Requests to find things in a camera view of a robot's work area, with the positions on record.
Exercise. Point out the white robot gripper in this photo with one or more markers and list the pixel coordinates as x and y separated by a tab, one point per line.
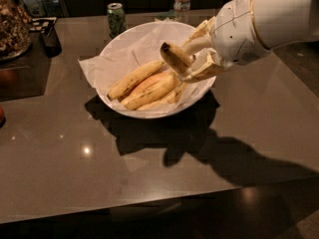
236	30

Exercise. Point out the red round object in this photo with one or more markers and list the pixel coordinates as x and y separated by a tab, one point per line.
2	116

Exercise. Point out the glass jar of snacks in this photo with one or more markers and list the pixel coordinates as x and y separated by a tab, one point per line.
14	34

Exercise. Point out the dark phone stand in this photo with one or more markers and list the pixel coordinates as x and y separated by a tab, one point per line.
52	45

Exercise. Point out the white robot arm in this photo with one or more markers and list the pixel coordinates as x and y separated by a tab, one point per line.
282	22

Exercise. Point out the clear plastic water bottle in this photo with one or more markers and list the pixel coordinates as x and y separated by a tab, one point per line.
181	10

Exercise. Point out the white paper liner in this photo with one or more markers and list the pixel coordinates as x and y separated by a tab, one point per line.
99	67

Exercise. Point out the yellow banana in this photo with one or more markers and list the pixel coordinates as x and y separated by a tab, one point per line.
175	57
131	79

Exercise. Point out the spotted middle banana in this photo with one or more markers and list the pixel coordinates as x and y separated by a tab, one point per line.
170	98

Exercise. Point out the green soda can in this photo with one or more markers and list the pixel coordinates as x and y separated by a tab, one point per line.
117	19

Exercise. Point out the pale lower banana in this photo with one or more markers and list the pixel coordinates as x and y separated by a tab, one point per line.
150	90

